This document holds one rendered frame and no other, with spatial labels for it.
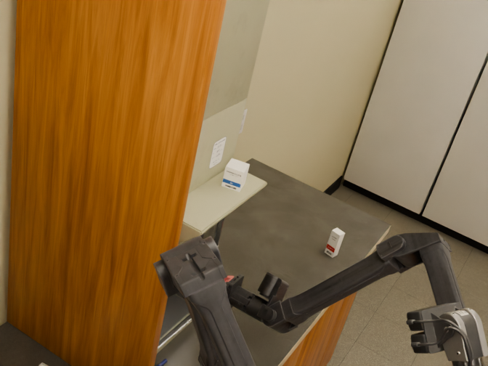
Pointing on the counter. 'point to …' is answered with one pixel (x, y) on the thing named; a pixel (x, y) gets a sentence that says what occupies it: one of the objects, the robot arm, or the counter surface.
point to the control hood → (214, 204)
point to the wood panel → (103, 167)
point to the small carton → (235, 175)
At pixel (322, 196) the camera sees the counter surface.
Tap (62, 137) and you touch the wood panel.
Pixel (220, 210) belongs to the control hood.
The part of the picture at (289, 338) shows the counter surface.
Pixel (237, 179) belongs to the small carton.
